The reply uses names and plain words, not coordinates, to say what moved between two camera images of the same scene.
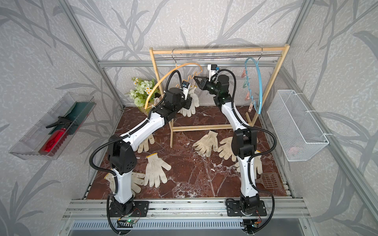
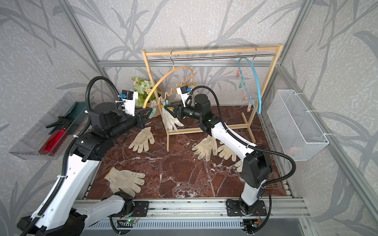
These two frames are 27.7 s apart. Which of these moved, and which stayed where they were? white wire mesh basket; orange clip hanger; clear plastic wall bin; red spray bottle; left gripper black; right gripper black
Moved: left gripper black; right gripper black; orange clip hanger
Stayed: white wire mesh basket; clear plastic wall bin; red spray bottle
